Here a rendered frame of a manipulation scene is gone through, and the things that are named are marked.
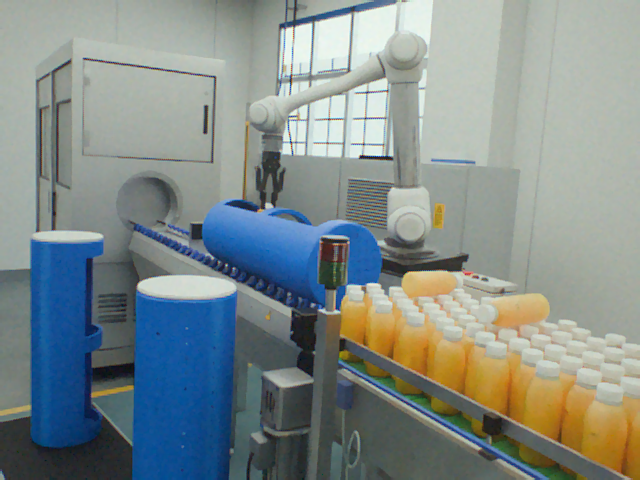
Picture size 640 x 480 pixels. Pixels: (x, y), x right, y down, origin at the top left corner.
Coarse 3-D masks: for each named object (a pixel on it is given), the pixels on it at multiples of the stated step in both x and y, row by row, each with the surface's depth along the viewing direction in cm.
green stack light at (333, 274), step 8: (320, 264) 122; (328, 264) 121; (336, 264) 121; (344, 264) 122; (320, 272) 123; (328, 272) 121; (336, 272) 121; (344, 272) 122; (320, 280) 123; (328, 280) 122; (336, 280) 122; (344, 280) 123
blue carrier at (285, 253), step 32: (224, 224) 230; (256, 224) 210; (288, 224) 195; (352, 224) 182; (224, 256) 233; (256, 256) 204; (288, 256) 185; (352, 256) 184; (288, 288) 193; (320, 288) 179
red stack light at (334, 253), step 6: (324, 246) 121; (330, 246) 121; (336, 246) 121; (342, 246) 121; (348, 246) 123; (318, 252) 123; (324, 252) 121; (330, 252) 121; (336, 252) 121; (342, 252) 121; (348, 252) 123; (318, 258) 123; (324, 258) 121; (330, 258) 121; (336, 258) 121; (342, 258) 121; (348, 258) 123
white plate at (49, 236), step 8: (40, 232) 251; (48, 232) 253; (56, 232) 255; (64, 232) 256; (72, 232) 258; (80, 232) 259; (88, 232) 260; (40, 240) 237; (48, 240) 236; (56, 240) 236; (64, 240) 236; (72, 240) 238; (80, 240) 239; (88, 240) 242; (96, 240) 246
